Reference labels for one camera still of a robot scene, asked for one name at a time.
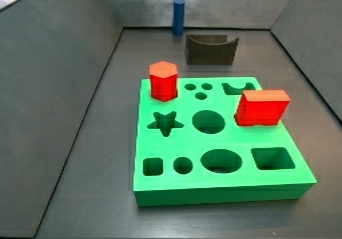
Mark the blue oval peg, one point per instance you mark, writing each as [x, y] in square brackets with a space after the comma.
[178, 19]

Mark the green shape sorting board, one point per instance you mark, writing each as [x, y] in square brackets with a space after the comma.
[197, 158]

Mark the red hexagonal block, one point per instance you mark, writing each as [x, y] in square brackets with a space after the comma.
[163, 79]

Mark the red rectangular block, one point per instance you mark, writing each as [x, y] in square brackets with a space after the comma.
[261, 107]

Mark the black curved stand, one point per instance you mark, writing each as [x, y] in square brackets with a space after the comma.
[210, 49]

